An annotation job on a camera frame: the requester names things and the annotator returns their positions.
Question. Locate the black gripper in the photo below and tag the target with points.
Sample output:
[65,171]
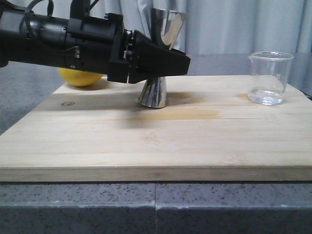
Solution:
[101,45]

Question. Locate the steel double jigger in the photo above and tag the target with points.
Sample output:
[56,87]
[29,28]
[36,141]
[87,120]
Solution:
[165,27]

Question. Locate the glass beaker with liquid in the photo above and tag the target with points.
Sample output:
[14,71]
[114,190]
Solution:
[269,75]

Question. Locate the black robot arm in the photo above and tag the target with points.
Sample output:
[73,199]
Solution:
[41,39]

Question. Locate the grey curtain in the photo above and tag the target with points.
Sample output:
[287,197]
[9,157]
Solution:
[225,26]

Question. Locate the yellow lemon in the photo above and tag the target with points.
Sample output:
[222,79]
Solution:
[79,78]

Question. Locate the wooden cutting board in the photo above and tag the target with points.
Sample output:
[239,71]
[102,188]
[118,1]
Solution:
[210,131]

